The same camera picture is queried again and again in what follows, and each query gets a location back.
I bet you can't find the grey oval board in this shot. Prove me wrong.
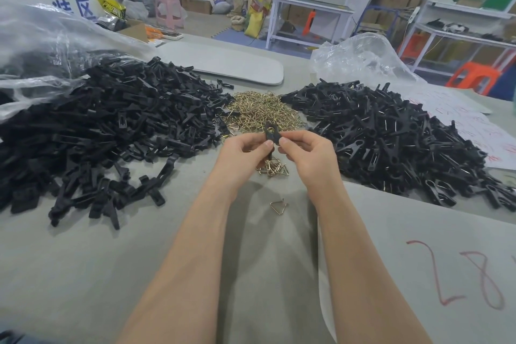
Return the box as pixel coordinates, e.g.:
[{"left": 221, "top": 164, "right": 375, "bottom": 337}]
[{"left": 155, "top": 39, "right": 285, "bottom": 86}]

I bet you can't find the pile of assembled black clips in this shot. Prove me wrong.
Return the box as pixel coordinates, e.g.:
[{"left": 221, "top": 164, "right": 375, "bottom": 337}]
[{"left": 280, "top": 78, "right": 516, "bottom": 210}]

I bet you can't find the person's right hand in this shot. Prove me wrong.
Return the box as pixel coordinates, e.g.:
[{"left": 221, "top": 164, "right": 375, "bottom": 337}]
[{"left": 279, "top": 130, "right": 344, "bottom": 195}]

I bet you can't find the person's right forearm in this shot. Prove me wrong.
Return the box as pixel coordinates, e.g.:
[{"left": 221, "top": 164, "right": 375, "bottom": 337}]
[{"left": 307, "top": 182, "right": 435, "bottom": 344}]

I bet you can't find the white paper with red writing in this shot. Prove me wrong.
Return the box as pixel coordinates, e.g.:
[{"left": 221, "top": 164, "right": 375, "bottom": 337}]
[{"left": 397, "top": 83, "right": 516, "bottom": 171}]

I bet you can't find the yellow woven sack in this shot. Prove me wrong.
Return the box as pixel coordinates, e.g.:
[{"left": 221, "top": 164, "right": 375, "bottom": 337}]
[{"left": 243, "top": 0, "right": 273, "bottom": 39}]

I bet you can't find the pile of brass wire springs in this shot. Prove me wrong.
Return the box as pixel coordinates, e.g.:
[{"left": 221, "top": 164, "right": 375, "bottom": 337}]
[{"left": 220, "top": 91, "right": 308, "bottom": 139}]

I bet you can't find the grey sheet with red scrawl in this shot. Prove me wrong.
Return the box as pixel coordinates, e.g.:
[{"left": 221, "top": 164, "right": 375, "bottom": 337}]
[{"left": 318, "top": 180, "right": 516, "bottom": 344}]

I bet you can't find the pile of black clip halves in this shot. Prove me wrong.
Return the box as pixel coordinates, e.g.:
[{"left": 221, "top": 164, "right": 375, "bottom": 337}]
[{"left": 0, "top": 55, "right": 235, "bottom": 231}]

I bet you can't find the person's left hand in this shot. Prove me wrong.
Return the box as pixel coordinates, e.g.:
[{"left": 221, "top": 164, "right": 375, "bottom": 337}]
[{"left": 214, "top": 132, "right": 277, "bottom": 192}]

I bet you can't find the pink plastic stool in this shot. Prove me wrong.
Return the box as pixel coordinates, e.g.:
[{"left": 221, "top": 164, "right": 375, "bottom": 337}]
[{"left": 155, "top": 0, "right": 187, "bottom": 31}]

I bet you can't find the white sack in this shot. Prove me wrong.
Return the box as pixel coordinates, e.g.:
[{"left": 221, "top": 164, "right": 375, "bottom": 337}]
[{"left": 210, "top": 0, "right": 234, "bottom": 15}]

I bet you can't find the small clear plastic bag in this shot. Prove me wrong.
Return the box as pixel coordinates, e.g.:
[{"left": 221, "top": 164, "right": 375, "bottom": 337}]
[{"left": 310, "top": 32, "right": 424, "bottom": 84}]

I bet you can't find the yellow and black packaging bag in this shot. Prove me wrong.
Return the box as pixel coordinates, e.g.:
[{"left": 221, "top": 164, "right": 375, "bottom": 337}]
[{"left": 94, "top": 0, "right": 128, "bottom": 20}]

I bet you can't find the black plastic clip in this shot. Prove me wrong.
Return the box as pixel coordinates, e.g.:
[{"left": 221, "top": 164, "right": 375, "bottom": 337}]
[{"left": 264, "top": 122, "right": 280, "bottom": 155}]

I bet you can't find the open cardboard box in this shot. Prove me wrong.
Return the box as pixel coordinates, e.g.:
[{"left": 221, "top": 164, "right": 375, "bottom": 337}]
[{"left": 119, "top": 19, "right": 166, "bottom": 48}]

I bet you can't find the orange plastic stool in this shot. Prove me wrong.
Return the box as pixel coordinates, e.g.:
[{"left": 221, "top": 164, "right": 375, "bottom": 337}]
[
  {"left": 445, "top": 62, "right": 503, "bottom": 97},
  {"left": 398, "top": 33, "right": 430, "bottom": 67}
]

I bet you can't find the person's left forearm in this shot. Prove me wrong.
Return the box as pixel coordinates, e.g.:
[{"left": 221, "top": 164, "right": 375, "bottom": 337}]
[{"left": 115, "top": 178, "right": 251, "bottom": 344}]

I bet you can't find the small heap of brass springs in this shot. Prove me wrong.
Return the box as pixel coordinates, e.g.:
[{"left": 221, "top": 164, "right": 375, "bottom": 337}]
[{"left": 256, "top": 155, "right": 290, "bottom": 178}]

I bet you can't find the large clear plastic bag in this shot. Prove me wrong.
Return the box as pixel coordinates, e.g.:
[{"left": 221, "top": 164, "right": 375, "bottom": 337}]
[{"left": 0, "top": 0, "right": 156, "bottom": 123}]

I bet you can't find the blue foam floor mat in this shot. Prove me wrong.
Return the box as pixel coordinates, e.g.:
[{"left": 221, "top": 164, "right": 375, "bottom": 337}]
[{"left": 212, "top": 27, "right": 271, "bottom": 50}]

